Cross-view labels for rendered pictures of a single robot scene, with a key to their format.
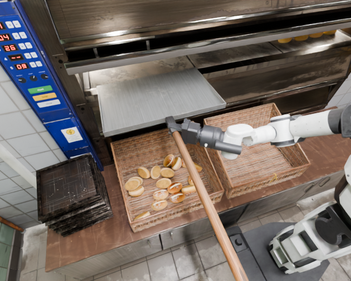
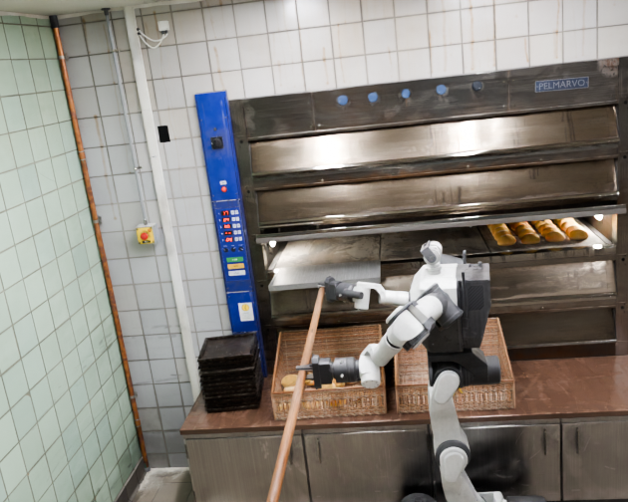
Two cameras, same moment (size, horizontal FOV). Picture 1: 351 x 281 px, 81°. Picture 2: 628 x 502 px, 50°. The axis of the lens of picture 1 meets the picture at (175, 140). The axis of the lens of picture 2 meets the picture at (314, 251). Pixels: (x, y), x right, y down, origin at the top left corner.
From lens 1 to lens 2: 256 cm
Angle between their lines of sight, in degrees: 40
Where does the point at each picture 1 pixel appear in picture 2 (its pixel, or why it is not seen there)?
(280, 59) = (480, 257)
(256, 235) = not seen: outside the picture
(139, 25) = (316, 215)
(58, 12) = (262, 206)
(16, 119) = (208, 286)
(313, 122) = not seen: hidden behind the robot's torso
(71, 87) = (257, 262)
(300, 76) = (527, 283)
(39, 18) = (250, 209)
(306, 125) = not seen: hidden behind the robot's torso
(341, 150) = (610, 395)
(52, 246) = (192, 417)
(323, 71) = (568, 281)
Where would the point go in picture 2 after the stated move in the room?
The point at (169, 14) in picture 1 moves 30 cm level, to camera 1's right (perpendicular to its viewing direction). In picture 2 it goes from (340, 208) to (396, 208)
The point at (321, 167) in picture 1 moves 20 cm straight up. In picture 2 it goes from (556, 405) to (556, 367)
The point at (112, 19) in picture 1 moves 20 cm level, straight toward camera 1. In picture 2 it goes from (297, 211) to (290, 221)
